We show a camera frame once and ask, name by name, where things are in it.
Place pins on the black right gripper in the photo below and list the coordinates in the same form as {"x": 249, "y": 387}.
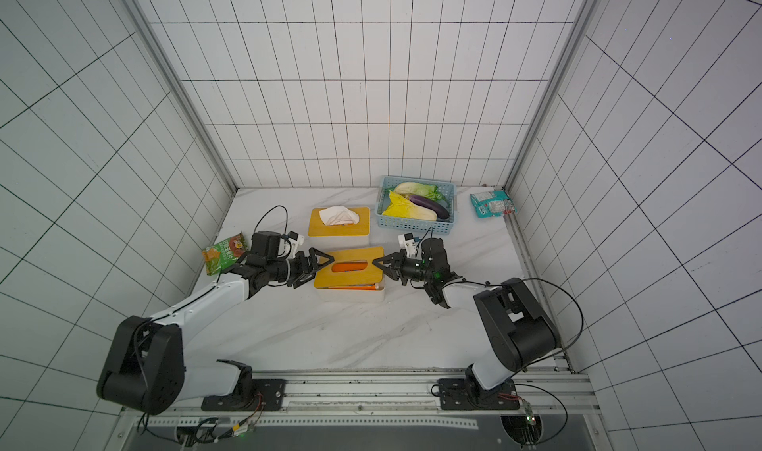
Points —
{"x": 402, "y": 266}

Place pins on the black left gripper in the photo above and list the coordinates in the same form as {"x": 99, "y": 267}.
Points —
{"x": 313, "y": 257}

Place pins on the yellow bamboo box lid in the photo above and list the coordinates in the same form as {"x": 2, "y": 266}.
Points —
{"x": 317, "y": 228}

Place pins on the white tissue sheet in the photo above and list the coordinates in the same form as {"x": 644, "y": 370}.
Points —
{"x": 338, "y": 216}

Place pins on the white box base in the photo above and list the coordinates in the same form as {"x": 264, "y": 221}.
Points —
{"x": 371, "y": 293}

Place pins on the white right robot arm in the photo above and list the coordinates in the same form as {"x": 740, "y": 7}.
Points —
{"x": 519, "y": 330}

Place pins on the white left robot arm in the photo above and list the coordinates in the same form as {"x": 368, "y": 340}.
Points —
{"x": 145, "y": 368}

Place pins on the yellow cabbage toy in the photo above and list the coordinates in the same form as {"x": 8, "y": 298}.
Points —
{"x": 402, "y": 207}

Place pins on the light blue plastic basket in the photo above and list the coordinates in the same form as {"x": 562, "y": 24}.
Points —
{"x": 441, "y": 228}

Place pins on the purple eggplant toy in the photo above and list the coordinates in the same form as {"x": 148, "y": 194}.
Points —
{"x": 441, "y": 211}

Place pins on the green lettuce toy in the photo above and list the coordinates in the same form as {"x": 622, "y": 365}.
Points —
{"x": 429, "y": 191}

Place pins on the green chips bag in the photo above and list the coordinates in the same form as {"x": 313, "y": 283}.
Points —
{"x": 223, "y": 254}

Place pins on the teal snack bag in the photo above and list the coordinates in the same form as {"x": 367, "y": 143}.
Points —
{"x": 494, "y": 203}

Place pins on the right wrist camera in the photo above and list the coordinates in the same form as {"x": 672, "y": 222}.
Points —
{"x": 409, "y": 244}

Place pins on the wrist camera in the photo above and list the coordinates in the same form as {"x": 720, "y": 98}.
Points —
{"x": 291, "y": 244}
{"x": 409, "y": 244}

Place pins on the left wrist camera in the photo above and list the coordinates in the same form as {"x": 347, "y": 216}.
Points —
{"x": 291, "y": 244}

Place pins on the aluminium mounting rail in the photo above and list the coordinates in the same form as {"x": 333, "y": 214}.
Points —
{"x": 417, "y": 397}

